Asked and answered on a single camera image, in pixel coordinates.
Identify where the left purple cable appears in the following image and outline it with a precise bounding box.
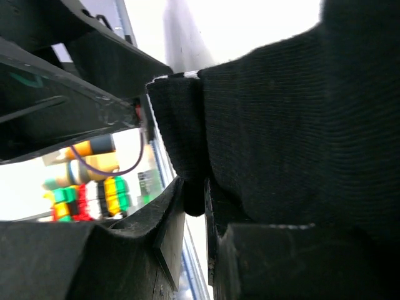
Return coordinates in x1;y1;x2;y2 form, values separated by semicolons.
70;127;146;178

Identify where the black sock with white stripes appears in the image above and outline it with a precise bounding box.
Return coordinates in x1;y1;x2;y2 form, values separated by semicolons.
147;1;399;243

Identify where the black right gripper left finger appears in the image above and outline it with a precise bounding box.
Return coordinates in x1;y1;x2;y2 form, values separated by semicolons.
109;176;187;293

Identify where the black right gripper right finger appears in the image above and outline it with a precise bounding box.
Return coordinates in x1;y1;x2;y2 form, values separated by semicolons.
204;178;253;286

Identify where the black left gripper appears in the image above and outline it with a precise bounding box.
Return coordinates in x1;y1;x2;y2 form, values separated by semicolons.
1;1;172;164

